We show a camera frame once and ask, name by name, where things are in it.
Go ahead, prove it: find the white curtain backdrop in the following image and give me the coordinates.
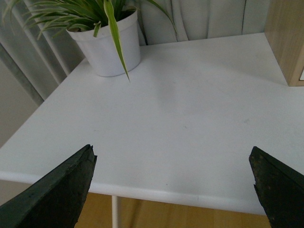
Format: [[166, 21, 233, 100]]
[[0, 0, 270, 105]]

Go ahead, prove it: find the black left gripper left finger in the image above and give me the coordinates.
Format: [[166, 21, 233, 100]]
[[0, 144, 97, 228]]

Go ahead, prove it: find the wooden drawer cabinet frame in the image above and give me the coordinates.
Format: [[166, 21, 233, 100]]
[[265, 0, 304, 86]]

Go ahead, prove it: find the green spider plant left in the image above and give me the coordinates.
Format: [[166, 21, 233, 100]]
[[2, 0, 178, 84]]

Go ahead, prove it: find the white table leg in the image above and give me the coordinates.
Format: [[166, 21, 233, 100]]
[[112, 196, 119, 228]]

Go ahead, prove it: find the white plant pot left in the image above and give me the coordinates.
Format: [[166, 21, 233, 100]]
[[68, 11, 141, 77]]

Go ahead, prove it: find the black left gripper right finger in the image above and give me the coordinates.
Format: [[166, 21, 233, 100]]
[[249, 146, 304, 228]]

